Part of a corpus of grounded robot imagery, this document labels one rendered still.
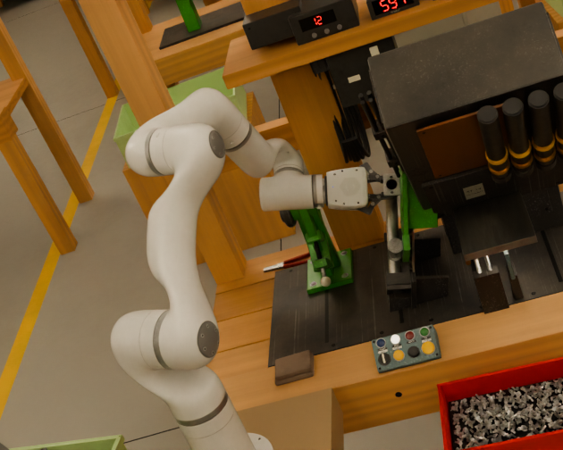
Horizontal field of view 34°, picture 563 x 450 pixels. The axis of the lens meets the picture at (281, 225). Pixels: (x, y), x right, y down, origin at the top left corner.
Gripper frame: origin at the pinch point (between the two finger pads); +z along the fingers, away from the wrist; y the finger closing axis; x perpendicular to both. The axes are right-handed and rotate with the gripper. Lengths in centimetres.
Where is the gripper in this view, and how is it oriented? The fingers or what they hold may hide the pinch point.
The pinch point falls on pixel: (388, 187)
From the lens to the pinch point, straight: 230.6
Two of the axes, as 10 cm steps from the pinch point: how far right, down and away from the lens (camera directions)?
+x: 0.9, 2.3, 9.7
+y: -0.4, -9.7, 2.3
